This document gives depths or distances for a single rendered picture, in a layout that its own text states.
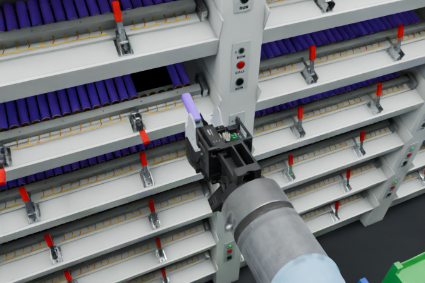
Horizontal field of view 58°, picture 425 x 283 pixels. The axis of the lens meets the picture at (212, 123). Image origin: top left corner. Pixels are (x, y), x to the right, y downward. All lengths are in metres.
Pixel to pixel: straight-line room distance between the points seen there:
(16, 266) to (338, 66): 0.97
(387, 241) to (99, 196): 1.26
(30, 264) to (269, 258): 0.79
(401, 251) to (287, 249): 1.39
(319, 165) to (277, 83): 0.43
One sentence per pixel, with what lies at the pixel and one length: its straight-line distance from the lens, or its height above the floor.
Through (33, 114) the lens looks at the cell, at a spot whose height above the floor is 0.94.
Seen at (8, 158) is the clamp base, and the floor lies 0.90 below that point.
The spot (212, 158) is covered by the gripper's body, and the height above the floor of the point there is 1.04.
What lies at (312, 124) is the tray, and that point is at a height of 0.71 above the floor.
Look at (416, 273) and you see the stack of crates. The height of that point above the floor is 0.32.
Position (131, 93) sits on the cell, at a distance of 0.86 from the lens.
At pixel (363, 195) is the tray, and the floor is 0.17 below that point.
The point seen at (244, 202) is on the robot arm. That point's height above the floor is 1.05.
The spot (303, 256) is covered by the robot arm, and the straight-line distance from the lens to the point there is 0.46.
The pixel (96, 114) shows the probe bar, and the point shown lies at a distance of 0.84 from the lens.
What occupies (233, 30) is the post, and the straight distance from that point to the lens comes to 0.76.
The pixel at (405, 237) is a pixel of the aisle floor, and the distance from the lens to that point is 1.88.
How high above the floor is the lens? 1.45
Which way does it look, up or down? 42 degrees down
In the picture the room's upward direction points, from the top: straight up
